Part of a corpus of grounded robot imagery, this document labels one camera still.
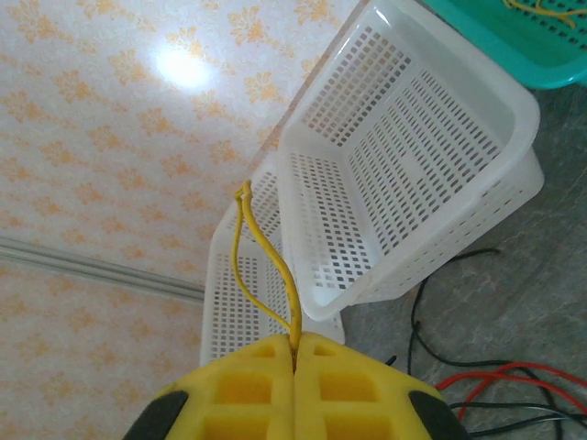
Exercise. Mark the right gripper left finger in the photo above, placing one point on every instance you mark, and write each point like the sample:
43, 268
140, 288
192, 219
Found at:
238, 403

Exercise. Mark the white perforated plastic basket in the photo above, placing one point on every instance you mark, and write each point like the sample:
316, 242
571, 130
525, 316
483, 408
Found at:
211, 293
518, 124

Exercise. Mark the orange patterned backdrop cloth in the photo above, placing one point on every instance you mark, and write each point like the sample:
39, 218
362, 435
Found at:
91, 137

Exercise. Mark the aluminium frame post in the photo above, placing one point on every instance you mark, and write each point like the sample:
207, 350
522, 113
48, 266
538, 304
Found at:
91, 268

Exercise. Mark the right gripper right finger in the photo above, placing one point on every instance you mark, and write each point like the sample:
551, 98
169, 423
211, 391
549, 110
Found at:
348, 403

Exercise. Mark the teal perforated plastic basket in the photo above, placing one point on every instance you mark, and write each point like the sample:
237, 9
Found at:
527, 55

